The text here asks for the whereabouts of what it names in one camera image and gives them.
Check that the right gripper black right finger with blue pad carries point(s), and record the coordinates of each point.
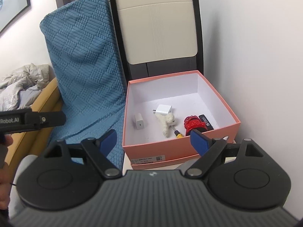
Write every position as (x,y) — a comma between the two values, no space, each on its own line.
(209,151)

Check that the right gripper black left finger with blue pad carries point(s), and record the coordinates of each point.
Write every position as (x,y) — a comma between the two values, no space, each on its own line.
(97,150)

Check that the red black demon figurine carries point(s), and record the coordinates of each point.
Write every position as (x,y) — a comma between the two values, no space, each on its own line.
(194,122)

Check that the black rectangular label stick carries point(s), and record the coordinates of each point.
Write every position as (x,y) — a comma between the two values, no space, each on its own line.
(208,125)

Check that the yellow handled screwdriver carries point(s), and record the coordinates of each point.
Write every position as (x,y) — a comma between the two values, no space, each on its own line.
(177,133)

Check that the white square charger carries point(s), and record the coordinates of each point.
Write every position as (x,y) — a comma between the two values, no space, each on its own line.
(139,122)

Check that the white plush bone toy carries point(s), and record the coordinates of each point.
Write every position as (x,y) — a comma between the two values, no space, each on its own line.
(166,122)

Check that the white charger with prongs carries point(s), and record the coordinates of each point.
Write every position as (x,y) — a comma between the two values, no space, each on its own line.
(163,109)

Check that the person's left hand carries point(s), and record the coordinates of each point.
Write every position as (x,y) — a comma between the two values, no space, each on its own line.
(4,187)

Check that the grey crumpled quilt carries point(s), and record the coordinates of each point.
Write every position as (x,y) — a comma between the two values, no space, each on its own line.
(21,87)

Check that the pink cardboard box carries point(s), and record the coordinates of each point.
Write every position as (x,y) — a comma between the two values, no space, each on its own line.
(189,93)

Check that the blue textured chair cover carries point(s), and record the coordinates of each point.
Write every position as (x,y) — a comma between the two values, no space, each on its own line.
(83,50)

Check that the cream folding chair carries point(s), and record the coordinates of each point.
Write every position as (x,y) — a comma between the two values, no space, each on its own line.
(157,37)

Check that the yellow sofa bed frame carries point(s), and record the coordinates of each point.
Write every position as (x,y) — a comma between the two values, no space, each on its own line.
(49,100)

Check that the framed wall picture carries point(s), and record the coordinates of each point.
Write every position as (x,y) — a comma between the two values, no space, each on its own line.
(10,9)

